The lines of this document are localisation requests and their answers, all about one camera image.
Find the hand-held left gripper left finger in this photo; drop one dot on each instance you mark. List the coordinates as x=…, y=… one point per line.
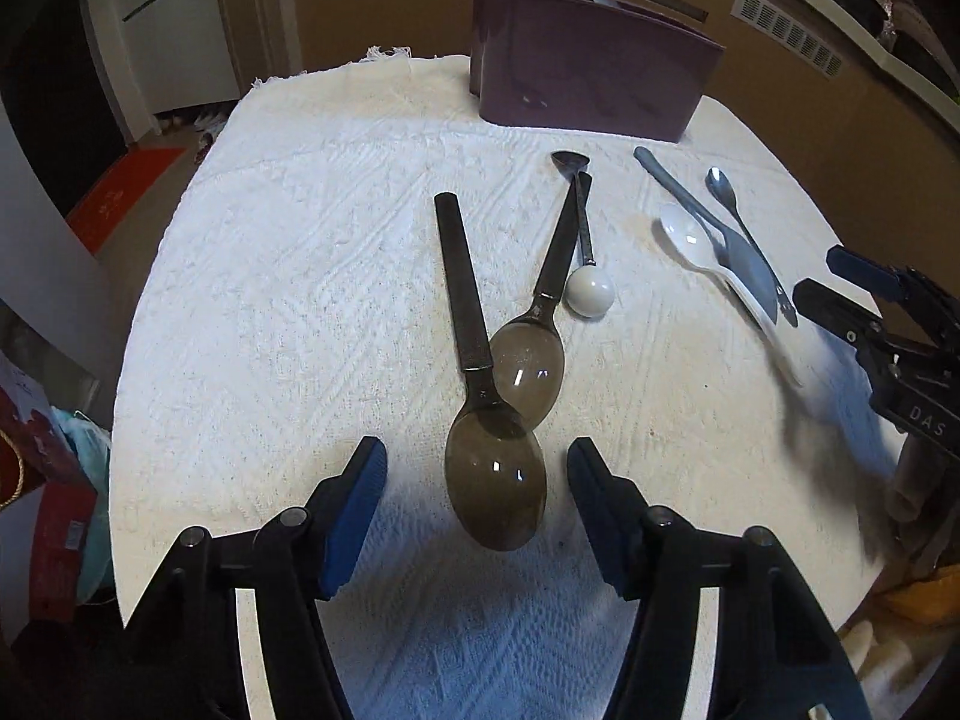
x=356, y=517

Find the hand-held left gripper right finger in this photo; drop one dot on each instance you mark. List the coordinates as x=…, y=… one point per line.
x=600, y=517

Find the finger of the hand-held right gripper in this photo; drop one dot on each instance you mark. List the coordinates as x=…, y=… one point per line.
x=825, y=304
x=862, y=266

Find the white plastic spoon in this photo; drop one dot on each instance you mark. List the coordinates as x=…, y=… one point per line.
x=686, y=236

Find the small thin metal spoon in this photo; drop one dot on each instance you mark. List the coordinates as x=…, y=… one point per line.
x=718, y=180

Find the black scoop with white ball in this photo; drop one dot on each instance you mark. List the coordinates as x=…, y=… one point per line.
x=590, y=291

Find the purple utensil holder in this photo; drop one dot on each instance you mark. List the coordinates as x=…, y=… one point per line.
x=600, y=67

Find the person's right hand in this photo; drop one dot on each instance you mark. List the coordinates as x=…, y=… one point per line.
x=915, y=495

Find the person's orange clothing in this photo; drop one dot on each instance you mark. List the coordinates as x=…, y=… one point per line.
x=926, y=604

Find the black bowl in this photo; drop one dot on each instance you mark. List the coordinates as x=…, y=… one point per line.
x=930, y=52

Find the short white vent grille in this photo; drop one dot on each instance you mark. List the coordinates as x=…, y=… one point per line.
x=787, y=34

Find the grey kitchen countertop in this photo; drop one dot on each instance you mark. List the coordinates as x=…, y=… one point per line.
x=885, y=22

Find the white textured table cloth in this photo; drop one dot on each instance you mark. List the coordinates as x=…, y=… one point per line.
x=300, y=277

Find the teal plastic bag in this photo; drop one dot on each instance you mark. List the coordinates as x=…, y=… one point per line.
x=82, y=510

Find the red and yellow box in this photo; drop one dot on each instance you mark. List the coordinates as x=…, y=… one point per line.
x=45, y=480

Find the red floor mat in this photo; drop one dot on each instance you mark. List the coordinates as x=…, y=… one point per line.
x=124, y=187

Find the light slippers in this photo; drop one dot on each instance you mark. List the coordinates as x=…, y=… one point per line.
x=191, y=120

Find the white cabinet with niche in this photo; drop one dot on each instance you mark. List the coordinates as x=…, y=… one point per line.
x=172, y=22

